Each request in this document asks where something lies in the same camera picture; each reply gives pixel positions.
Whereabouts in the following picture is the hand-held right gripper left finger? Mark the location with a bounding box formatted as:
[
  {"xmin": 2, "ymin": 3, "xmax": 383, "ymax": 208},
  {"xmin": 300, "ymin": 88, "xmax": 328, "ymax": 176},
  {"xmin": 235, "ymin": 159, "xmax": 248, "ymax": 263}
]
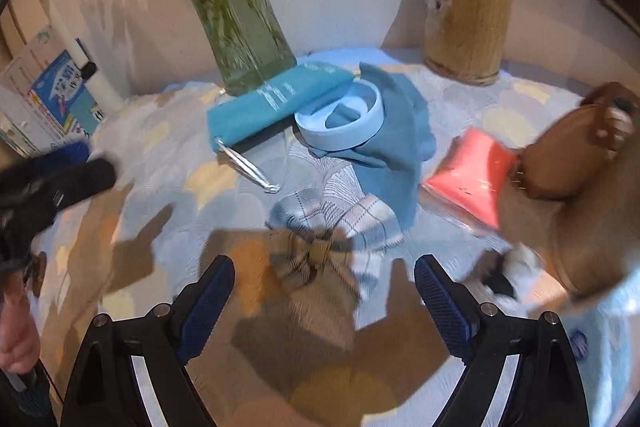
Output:
[{"xmin": 60, "ymin": 255, "xmax": 236, "ymax": 427}]

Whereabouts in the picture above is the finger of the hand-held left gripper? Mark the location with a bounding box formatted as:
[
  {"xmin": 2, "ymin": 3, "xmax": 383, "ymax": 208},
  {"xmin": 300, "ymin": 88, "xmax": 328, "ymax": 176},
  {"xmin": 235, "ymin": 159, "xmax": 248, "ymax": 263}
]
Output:
[
  {"xmin": 30, "ymin": 158, "xmax": 117, "ymax": 212},
  {"xmin": 27, "ymin": 141, "xmax": 95, "ymax": 175}
]

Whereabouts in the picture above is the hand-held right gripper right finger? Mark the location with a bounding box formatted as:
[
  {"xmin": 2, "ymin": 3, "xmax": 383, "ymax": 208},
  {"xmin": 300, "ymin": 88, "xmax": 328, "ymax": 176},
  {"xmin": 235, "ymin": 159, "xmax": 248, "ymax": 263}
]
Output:
[{"xmin": 414, "ymin": 255, "xmax": 591, "ymax": 427}]

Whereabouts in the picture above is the brown plush dog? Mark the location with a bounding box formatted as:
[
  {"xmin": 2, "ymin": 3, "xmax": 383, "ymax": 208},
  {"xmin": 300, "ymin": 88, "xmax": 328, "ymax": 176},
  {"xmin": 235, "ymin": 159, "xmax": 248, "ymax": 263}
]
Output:
[{"xmin": 472, "ymin": 243, "xmax": 543, "ymax": 299}]

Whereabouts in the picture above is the plaid fabric bow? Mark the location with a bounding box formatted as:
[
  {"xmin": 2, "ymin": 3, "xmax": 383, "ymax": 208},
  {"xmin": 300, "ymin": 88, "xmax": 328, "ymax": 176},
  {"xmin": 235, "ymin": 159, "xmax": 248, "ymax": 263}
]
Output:
[{"xmin": 265, "ymin": 189, "xmax": 405, "ymax": 300}]

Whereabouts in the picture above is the person's left hand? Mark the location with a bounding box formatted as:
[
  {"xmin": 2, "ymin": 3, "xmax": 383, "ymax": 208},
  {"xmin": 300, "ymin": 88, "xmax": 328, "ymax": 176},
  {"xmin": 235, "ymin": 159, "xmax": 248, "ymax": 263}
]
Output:
[{"xmin": 0, "ymin": 276, "xmax": 42, "ymax": 375}]

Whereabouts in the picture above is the cardboard box with blue print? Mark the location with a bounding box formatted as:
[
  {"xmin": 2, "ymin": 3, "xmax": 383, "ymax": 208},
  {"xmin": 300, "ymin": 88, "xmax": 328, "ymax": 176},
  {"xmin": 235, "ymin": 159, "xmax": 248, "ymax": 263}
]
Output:
[{"xmin": 0, "ymin": 24, "xmax": 108, "ymax": 158}]

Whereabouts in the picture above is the white pole with black knob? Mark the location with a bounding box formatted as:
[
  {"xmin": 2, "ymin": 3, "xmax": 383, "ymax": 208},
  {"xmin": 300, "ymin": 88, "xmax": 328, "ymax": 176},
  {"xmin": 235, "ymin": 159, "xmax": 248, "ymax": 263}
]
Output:
[{"xmin": 30, "ymin": 0, "xmax": 126, "ymax": 112}]

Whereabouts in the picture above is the pink packet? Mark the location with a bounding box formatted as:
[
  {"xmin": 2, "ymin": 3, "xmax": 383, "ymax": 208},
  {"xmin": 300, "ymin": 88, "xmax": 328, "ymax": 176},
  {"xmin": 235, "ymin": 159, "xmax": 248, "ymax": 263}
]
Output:
[{"xmin": 420, "ymin": 127, "xmax": 521, "ymax": 230}]

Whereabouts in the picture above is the blue cloth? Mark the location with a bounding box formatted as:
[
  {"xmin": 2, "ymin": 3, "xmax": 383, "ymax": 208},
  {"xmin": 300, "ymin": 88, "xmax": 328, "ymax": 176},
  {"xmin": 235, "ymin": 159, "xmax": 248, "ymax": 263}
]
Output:
[{"xmin": 305, "ymin": 62, "xmax": 437, "ymax": 228}]

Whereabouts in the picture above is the light blue tissue pack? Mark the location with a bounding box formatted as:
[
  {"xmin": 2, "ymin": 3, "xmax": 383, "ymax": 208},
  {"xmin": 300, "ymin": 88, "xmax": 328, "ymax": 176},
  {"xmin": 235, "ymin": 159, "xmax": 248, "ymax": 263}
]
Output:
[{"xmin": 565, "ymin": 277, "xmax": 640, "ymax": 427}]

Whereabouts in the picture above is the brown round handbag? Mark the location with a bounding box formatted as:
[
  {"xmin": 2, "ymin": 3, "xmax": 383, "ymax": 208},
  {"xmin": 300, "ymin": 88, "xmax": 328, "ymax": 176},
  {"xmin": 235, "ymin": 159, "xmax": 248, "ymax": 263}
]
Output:
[{"xmin": 510, "ymin": 82, "xmax": 638, "ymax": 200}]

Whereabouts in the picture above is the glass vase with green stems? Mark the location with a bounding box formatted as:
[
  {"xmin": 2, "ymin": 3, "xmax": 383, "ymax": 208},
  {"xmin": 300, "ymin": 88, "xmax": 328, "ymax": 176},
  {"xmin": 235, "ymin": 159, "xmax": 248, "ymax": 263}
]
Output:
[{"xmin": 140, "ymin": 0, "xmax": 298, "ymax": 96}]

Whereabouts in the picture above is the woven pen holder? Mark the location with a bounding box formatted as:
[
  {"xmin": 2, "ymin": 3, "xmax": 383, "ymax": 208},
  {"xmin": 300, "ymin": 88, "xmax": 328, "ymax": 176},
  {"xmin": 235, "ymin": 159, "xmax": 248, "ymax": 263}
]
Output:
[{"xmin": 422, "ymin": 0, "xmax": 515, "ymax": 86}]

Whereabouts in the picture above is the light blue ring bowl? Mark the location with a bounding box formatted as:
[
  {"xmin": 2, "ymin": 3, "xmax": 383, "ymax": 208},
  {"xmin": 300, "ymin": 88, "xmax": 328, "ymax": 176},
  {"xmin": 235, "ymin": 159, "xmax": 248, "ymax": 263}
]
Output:
[{"xmin": 294, "ymin": 79, "xmax": 386, "ymax": 152}]

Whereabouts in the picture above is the teal drawstring pouch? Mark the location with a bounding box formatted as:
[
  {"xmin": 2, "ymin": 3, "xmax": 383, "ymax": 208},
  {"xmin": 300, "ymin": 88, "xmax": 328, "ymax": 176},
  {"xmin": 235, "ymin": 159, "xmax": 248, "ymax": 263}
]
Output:
[{"xmin": 207, "ymin": 62, "xmax": 356, "ymax": 195}]

